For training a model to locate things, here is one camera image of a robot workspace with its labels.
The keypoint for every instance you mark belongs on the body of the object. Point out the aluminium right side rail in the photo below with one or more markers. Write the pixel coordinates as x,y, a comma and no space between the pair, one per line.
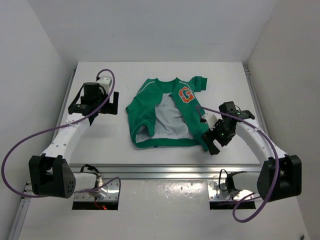
256,103

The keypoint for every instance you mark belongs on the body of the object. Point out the metal base plate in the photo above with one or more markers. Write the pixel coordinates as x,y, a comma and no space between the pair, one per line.
108,193
216,195

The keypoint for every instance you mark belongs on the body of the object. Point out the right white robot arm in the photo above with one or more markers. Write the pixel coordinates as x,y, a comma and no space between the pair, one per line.
280,176

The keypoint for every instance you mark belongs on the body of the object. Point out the aluminium front rail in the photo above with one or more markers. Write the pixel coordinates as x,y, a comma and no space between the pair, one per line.
170,171

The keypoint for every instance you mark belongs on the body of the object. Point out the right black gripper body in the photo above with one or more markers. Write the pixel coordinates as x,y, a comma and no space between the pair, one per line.
219,133

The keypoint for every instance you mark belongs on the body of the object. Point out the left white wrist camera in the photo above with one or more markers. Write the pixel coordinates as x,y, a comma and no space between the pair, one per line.
106,82

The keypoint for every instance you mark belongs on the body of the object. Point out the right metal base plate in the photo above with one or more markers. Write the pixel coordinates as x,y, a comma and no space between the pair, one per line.
216,195

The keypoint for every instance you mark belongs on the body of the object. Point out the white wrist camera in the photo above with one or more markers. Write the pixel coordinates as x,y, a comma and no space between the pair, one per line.
210,119
106,82

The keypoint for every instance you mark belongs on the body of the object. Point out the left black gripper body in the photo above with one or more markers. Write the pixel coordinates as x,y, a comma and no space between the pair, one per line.
111,107

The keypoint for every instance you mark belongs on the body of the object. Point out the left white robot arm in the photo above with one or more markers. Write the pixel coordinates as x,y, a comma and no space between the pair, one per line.
50,173

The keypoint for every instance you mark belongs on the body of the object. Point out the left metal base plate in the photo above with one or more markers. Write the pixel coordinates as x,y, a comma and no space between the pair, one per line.
108,193

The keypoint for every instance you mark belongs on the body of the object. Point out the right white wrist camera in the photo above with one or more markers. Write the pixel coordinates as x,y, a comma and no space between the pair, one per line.
210,119

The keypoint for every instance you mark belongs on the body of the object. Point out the green jacket with orange G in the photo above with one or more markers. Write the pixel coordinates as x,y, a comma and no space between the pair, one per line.
166,114

